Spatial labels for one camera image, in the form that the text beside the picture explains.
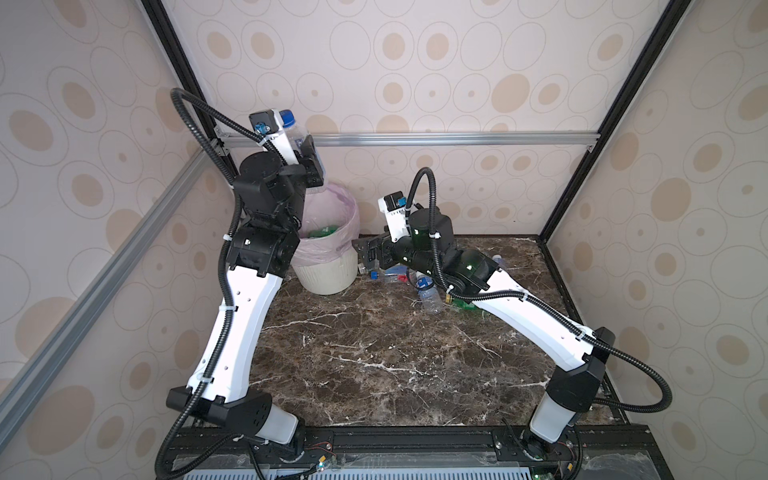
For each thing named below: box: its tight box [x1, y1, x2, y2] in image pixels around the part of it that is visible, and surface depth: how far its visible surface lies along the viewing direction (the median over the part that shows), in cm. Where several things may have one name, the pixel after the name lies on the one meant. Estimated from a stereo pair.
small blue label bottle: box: [280, 109, 307, 151], surface depth 54 cm
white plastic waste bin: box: [291, 247, 359, 295], surface depth 99 cm
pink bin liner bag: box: [291, 183, 359, 265], surface depth 90 cm
